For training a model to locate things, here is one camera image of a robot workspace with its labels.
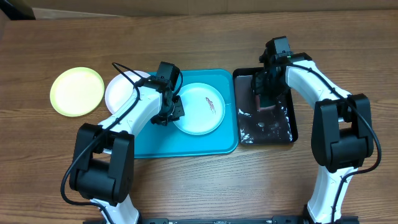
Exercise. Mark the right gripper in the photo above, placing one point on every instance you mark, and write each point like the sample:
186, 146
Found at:
265, 86

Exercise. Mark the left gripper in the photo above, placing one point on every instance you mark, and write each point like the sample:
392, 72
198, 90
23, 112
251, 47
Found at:
178, 112

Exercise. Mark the light blue plate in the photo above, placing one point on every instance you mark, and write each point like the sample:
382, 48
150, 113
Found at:
204, 109

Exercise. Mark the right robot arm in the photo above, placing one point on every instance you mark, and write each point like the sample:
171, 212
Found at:
342, 134

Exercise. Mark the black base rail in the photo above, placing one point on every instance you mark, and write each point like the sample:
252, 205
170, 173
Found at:
274, 220

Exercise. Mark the yellow-green plate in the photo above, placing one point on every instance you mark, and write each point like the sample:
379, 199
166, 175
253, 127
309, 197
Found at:
77, 92

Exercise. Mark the black rectangular tray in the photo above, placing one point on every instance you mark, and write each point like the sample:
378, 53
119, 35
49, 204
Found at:
277, 126

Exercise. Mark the green and red sponge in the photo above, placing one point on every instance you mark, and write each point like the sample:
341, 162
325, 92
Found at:
264, 107

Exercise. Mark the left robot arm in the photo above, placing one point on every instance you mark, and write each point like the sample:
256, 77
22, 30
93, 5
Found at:
103, 159

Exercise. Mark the white plate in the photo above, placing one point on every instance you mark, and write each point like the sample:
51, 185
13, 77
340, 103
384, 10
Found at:
117, 93

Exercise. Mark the teal plastic tray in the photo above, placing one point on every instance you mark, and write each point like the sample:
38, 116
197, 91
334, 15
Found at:
156, 141

